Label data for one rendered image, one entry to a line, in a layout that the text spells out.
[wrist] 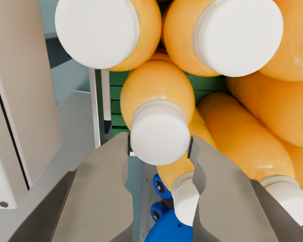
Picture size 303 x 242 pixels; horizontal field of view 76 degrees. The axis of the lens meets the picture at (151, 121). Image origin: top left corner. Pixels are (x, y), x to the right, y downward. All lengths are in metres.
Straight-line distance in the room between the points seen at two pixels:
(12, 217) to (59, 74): 0.94
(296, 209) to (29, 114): 0.23
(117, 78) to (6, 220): 0.45
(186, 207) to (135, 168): 1.45
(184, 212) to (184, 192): 0.02
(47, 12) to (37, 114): 1.14
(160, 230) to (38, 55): 0.28
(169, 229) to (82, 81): 1.12
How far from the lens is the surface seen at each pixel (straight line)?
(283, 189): 0.19
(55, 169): 0.72
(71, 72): 1.34
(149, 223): 0.50
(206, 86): 0.34
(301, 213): 0.21
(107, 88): 0.33
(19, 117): 0.19
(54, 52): 0.32
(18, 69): 0.19
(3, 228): 0.61
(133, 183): 1.71
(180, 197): 0.16
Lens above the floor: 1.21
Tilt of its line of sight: 63 degrees down
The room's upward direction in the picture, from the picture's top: 180 degrees counter-clockwise
